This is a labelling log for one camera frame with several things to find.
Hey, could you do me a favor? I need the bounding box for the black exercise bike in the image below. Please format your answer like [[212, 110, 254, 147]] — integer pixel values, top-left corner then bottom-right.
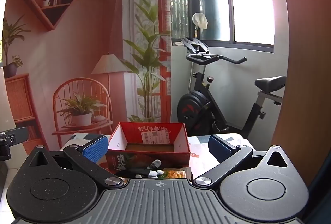
[[177, 38, 286, 140]]

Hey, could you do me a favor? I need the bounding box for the white plastic bag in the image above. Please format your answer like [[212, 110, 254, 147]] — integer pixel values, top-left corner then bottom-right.
[[192, 12, 209, 30]]

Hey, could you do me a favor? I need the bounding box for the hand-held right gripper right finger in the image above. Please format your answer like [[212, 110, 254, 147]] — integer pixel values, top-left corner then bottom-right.
[[193, 134, 289, 186]]

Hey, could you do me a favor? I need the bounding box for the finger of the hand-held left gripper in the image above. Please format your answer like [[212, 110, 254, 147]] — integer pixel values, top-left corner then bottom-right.
[[0, 127, 28, 161]]

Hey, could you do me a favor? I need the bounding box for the orange floral quilted cloth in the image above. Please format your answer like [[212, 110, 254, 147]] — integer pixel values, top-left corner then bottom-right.
[[163, 167, 192, 179]]

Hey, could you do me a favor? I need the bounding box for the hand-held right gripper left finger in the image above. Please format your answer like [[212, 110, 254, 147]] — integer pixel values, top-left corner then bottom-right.
[[28, 135, 124, 187]]

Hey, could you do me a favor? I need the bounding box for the red cardboard box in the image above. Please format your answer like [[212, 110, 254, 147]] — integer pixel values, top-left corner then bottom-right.
[[106, 122, 191, 174]]

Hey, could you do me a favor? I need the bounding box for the black and grey glove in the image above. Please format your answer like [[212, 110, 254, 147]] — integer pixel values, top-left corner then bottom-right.
[[116, 159, 162, 179]]

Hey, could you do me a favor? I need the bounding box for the patterned white table cloth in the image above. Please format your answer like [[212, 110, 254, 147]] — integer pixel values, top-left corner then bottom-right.
[[62, 132, 257, 181]]

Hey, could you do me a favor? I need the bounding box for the printed room backdrop cloth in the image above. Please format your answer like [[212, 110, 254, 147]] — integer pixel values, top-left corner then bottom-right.
[[2, 0, 173, 155]]

